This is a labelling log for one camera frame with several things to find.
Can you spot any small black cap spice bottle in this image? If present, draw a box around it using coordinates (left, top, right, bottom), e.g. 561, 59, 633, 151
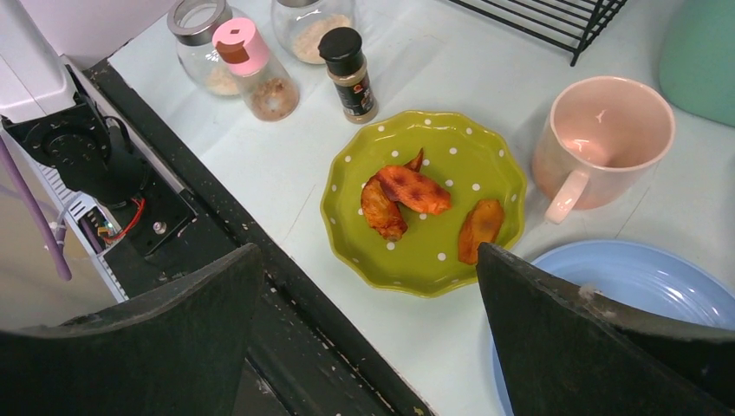
317, 27, 378, 124

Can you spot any orange chicken wing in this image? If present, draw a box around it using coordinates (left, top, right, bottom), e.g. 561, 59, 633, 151
376, 166, 452, 215
361, 176, 408, 242

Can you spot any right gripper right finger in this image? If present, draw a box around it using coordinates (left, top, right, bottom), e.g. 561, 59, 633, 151
476, 243, 734, 415

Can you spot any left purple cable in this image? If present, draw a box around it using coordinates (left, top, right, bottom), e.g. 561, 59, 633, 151
0, 137, 74, 283

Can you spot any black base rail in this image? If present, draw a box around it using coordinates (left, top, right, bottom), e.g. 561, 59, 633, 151
85, 60, 431, 415

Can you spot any pink mug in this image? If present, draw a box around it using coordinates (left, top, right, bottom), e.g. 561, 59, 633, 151
531, 76, 676, 224

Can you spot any green plastic bin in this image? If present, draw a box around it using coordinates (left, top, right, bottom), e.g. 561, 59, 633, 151
659, 0, 734, 127

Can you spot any round glass jar silver lid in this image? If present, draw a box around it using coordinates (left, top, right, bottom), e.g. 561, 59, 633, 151
166, 0, 246, 97

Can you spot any blue plate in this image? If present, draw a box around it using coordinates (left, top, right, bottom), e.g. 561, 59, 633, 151
492, 240, 734, 415

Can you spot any green dotted plate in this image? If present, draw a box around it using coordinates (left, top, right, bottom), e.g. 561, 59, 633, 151
321, 111, 527, 297

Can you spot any brown fried food piece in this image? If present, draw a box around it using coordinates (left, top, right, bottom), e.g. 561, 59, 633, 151
458, 198, 505, 265

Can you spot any pink lid spice shaker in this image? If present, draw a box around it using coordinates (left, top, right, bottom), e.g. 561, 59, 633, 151
212, 17, 300, 121

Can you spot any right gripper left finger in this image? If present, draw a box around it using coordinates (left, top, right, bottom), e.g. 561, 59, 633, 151
1, 244, 264, 415

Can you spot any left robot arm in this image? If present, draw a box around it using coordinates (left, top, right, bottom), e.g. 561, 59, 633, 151
1, 1, 150, 208

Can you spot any black wire rack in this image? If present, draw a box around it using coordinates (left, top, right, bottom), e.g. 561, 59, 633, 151
452, 0, 626, 67

